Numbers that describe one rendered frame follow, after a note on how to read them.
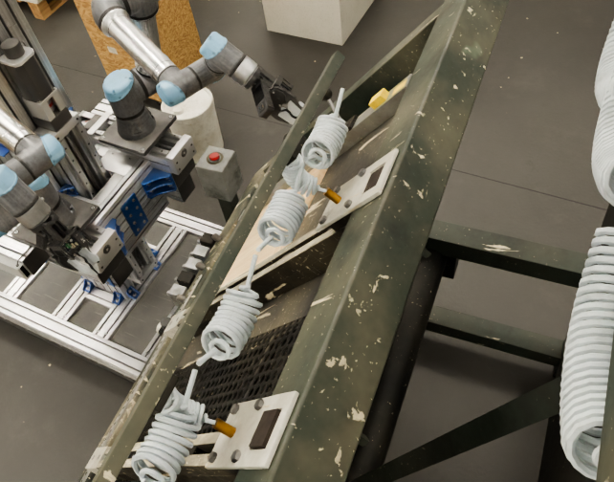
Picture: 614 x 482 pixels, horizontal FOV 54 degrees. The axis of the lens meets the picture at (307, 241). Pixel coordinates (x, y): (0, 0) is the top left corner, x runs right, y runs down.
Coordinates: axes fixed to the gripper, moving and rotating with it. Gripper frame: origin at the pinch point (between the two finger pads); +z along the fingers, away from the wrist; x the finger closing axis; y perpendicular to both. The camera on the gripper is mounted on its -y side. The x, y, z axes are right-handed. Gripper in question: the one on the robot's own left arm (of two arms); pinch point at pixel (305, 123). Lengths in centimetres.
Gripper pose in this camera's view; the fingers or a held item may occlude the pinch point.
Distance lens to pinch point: 177.6
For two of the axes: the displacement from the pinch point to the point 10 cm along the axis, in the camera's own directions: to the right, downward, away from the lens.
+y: 1.7, -6.2, 7.7
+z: 7.8, 5.6, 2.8
